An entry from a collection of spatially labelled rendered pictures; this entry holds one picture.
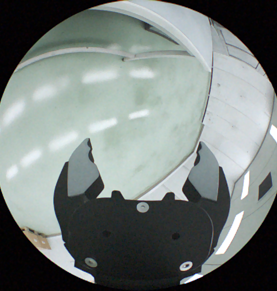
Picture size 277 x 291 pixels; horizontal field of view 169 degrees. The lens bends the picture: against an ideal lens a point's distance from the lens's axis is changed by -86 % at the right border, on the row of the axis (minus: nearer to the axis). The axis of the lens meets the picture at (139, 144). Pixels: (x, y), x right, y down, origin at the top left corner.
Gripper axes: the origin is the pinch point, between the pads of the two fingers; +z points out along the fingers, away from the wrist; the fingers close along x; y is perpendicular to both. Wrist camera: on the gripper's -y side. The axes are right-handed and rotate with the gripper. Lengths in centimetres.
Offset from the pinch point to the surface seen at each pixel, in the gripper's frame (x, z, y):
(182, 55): 19, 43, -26
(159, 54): 8, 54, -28
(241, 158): 372, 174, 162
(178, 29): 8.4, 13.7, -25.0
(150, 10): 1.1, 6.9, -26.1
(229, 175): 367, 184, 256
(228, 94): 247, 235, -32
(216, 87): 217, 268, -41
